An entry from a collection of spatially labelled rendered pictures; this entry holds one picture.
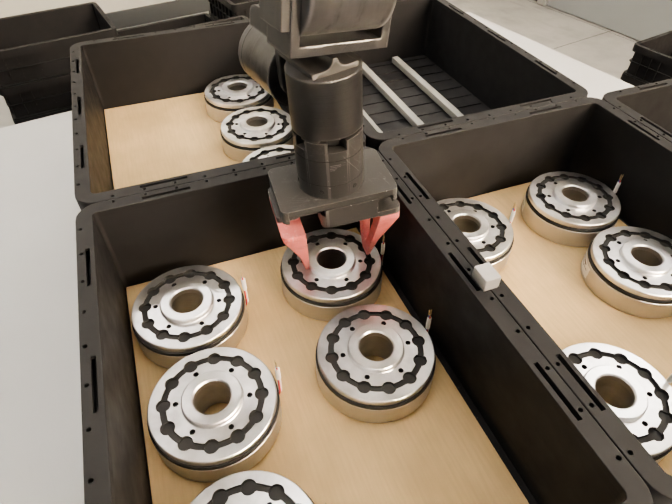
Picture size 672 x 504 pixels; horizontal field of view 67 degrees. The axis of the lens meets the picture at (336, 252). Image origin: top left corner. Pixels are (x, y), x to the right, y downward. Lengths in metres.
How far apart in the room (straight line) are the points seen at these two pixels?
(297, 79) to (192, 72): 0.53
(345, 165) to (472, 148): 0.24
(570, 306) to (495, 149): 0.20
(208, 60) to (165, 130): 0.15
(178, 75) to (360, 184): 0.51
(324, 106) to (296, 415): 0.25
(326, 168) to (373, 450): 0.23
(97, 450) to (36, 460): 0.30
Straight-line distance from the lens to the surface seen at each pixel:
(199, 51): 0.88
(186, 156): 0.74
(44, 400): 0.69
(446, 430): 0.45
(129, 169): 0.74
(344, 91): 0.38
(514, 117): 0.64
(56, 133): 1.15
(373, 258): 0.52
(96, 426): 0.36
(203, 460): 0.41
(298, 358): 0.48
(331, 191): 0.42
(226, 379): 0.43
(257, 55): 0.44
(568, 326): 0.55
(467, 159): 0.62
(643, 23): 3.74
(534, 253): 0.61
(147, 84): 0.89
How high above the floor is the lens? 1.23
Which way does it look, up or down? 44 degrees down
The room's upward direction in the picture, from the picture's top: straight up
